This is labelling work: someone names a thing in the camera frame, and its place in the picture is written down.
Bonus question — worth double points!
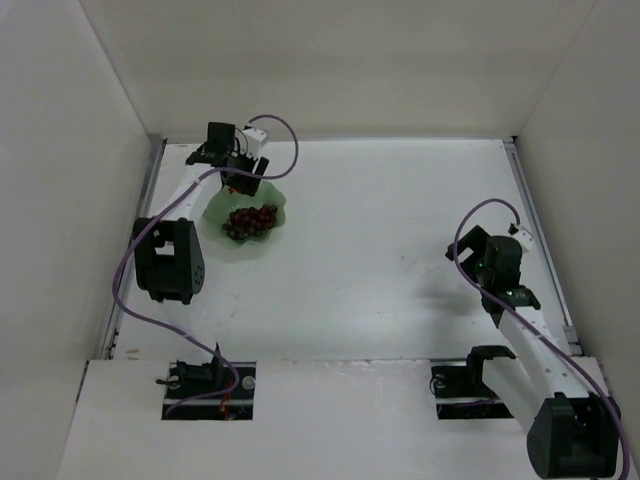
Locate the green wavy fruit bowl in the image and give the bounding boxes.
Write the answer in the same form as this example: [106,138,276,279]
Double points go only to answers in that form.
[199,181,286,246]

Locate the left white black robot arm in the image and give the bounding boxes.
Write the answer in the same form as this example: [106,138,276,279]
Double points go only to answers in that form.
[134,122,269,305]

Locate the dark red fake grapes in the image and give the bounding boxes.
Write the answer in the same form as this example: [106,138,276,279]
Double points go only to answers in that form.
[221,204,278,242]

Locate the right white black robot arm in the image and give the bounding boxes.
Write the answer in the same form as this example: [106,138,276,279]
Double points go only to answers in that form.
[446,226,620,479]

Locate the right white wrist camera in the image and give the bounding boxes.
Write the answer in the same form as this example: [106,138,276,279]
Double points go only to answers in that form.
[508,223,534,252]

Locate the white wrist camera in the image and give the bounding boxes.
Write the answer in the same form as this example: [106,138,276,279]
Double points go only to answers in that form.
[508,223,534,252]
[237,125,268,159]

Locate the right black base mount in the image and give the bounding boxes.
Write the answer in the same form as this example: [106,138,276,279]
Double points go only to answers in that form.
[429,362,512,420]

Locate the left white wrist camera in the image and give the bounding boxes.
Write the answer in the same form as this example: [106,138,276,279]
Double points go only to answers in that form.
[237,125,268,159]

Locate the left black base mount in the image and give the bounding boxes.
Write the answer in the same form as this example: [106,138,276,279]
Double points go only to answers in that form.
[156,356,257,421]

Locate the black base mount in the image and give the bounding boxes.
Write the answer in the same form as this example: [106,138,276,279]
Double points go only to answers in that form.
[429,362,512,420]
[156,356,257,421]

